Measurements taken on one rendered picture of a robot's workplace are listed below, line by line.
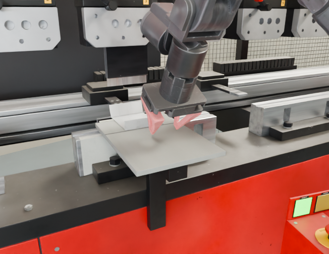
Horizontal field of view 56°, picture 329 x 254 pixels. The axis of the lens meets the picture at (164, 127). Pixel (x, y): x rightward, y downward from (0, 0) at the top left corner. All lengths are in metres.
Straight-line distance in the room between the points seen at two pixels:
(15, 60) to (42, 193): 0.60
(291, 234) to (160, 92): 0.47
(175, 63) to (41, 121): 0.59
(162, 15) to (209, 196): 0.47
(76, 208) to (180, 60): 0.37
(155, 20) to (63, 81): 0.76
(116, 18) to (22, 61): 0.59
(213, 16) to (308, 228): 0.55
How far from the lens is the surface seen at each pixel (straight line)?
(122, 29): 0.69
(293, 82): 1.46
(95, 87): 0.94
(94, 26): 0.67
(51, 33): 0.66
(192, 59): 0.47
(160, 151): 0.57
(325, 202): 0.86
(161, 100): 0.53
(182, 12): 0.44
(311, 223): 0.83
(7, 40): 0.66
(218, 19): 0.46
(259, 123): 1.01
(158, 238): 0.80
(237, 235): 0.96
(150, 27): 0.53
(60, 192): 0.72
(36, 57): 1.21
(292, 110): 1.08
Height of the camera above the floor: 1.24
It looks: 20 degrees down
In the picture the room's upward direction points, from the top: straight up
